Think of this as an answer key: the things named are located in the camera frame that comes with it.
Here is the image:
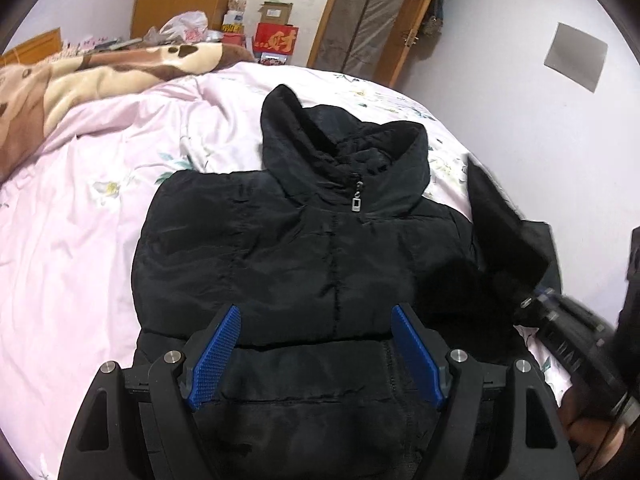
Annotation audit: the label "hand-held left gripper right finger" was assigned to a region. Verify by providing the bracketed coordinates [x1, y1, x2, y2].
[391, 305, 581, 480]

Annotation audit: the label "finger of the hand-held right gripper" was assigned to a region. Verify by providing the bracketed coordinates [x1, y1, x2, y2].
[517, 286, 558, 331]

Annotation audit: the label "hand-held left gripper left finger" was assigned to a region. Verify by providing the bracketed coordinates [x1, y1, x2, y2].
[59, 305, 242, 480]

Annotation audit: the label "black padded jacket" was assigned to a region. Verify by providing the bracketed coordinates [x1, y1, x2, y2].
[131, 84, 561, 480]

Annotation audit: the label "person's right hand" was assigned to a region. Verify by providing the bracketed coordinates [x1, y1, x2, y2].
[559, 394, 626, 471]

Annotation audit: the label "pink floral bed cover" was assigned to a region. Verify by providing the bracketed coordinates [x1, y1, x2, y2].
[0, 62, 576, 480]

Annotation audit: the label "brown printed blanket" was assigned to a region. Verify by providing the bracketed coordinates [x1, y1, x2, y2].
[0, 40, 256, 182]

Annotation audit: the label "bags hanging on door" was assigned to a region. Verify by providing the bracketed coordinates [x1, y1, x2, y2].
[424, 0, 447, 42]

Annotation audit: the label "red gift box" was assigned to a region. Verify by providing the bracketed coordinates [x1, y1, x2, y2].
[251, 22, 299, 56]

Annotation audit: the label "cluttered bedside table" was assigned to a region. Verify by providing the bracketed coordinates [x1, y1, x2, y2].
[64, 35, 151, 55]

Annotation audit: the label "white plastic bag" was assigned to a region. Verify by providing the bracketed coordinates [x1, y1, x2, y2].
[145, 10, 210, 43]

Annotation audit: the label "grey mesh door curtain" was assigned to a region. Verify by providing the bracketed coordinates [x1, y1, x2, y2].
[316, 0, 422, 79]

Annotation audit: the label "brown cardboard box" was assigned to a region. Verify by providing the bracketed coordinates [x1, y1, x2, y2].
[257, 1, 296, 27]

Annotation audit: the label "clear snack bag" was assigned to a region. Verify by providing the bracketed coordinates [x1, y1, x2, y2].
[222, 0, 248, 27]

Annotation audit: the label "wooden framed door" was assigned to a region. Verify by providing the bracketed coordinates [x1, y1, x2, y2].
[306, 0, 443, 88]

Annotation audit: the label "wooden headboard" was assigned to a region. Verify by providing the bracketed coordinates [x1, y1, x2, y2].
[0, 29, 63, 68]

